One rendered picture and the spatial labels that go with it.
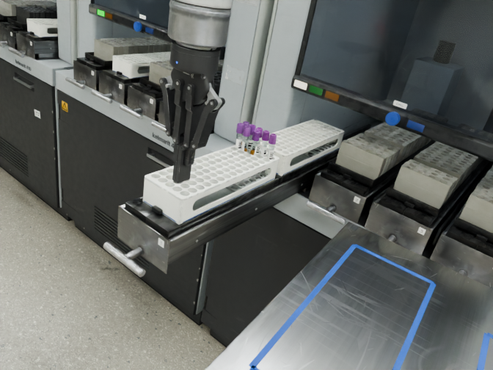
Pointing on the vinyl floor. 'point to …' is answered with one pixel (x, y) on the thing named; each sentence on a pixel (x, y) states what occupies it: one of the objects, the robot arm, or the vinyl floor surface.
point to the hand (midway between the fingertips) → (183, 161)
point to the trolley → (369, 314)
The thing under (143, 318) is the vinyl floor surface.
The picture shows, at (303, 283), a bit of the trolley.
